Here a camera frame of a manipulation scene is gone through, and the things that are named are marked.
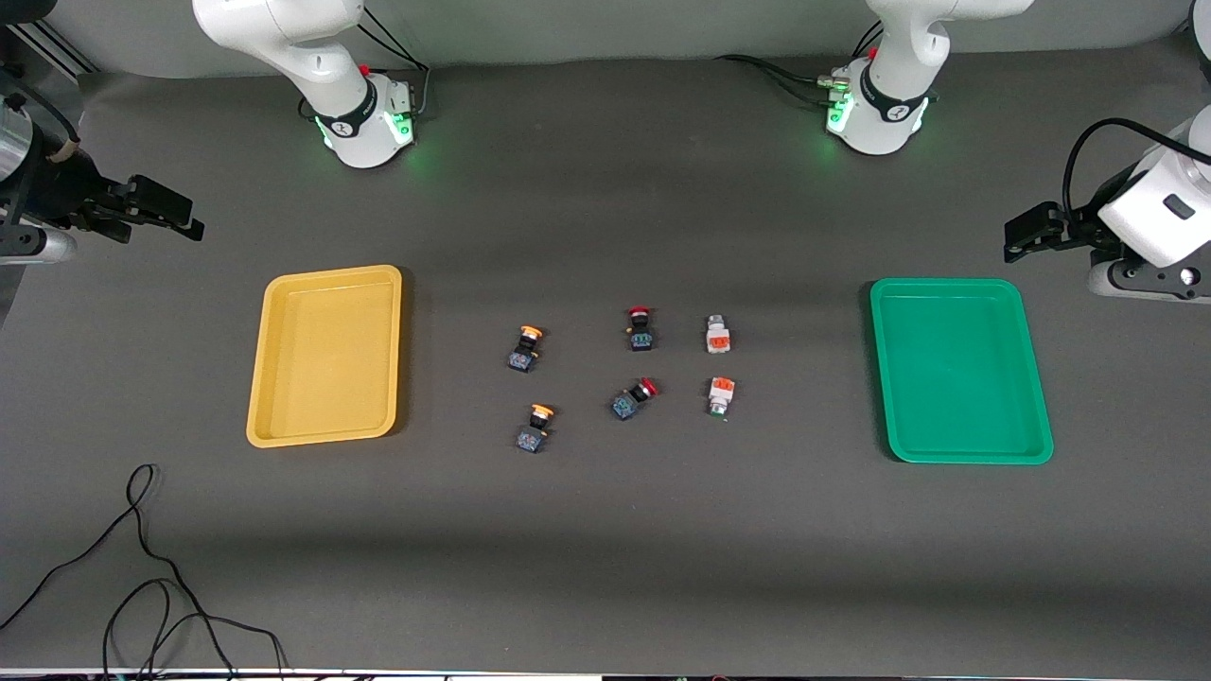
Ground aluminium frame rail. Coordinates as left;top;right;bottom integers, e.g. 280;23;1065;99
0;19;96;79

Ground green plastic tray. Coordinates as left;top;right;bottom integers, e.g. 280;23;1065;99
869;277;1055;465

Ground black arm base cables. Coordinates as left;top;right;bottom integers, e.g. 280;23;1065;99
714;19;886;105
355;5;433;119

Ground yellow plastic tray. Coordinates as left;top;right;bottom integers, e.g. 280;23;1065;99
246;265;403;448

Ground black right arm base cables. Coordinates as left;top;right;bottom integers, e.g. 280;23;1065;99
355;5;433;119

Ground black left arm base cables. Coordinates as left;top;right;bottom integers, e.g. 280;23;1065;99
714;19;886;105

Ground dark grey table mat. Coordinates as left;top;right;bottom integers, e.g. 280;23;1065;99
0;33;1211;677

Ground yellow push button switch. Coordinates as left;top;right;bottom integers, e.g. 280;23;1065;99
507;324;545;374
516;404;556;454

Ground loose thin black cable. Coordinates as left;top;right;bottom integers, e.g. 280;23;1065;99
0;463;290;681

